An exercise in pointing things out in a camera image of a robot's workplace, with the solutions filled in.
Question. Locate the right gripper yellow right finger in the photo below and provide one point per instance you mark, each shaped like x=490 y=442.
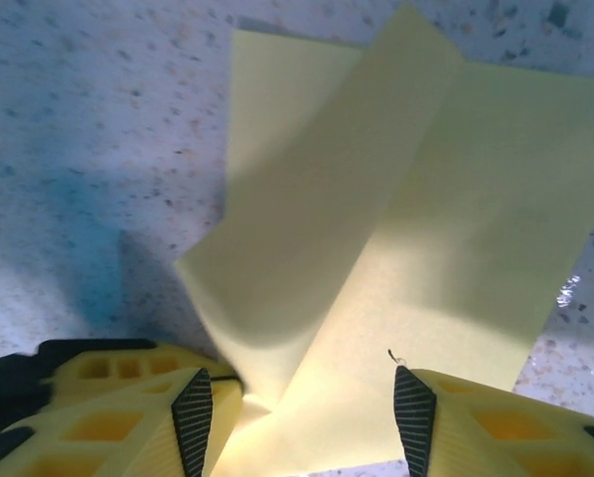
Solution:
x=500 y=437

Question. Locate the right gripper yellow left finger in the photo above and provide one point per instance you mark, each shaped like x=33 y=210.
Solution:
x=103 y=447

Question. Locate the yellow square paper sheet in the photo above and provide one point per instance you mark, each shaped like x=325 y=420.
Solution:
x=426 y=223

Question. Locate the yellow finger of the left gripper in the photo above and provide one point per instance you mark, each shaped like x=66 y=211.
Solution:
x=197 y=360

